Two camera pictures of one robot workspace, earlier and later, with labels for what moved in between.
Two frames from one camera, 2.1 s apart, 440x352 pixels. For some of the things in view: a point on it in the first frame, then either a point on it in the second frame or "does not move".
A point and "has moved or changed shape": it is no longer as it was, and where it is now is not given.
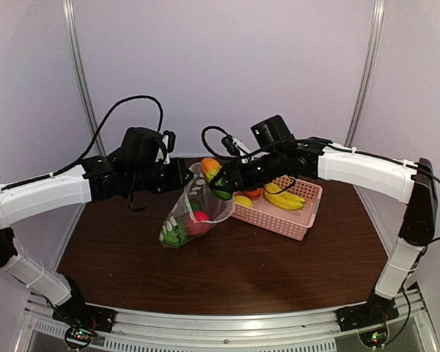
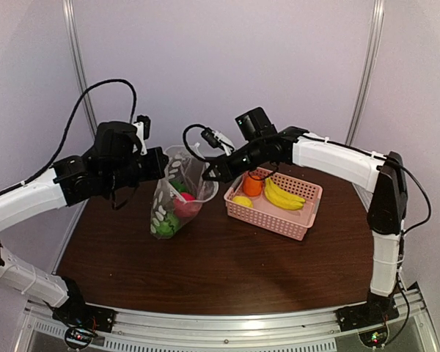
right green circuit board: x=375 y=338 does not move
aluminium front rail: x=411 y=324 does not move
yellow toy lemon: x=243 y=200 does not move
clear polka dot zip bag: x=199 y=208 has moved or changed shape
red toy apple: x=199 y=223 → x=186 y=204
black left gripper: x=178 y=180 → x=158 y=167
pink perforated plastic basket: x=292 y=223 does not move
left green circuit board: x=77 y=338 does not move
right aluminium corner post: x=372 y=53 does not move
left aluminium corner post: x=83 y=85 does not move
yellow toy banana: x=284 y=199 does not move
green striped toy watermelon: x=173 y=233 has moved or changed shape
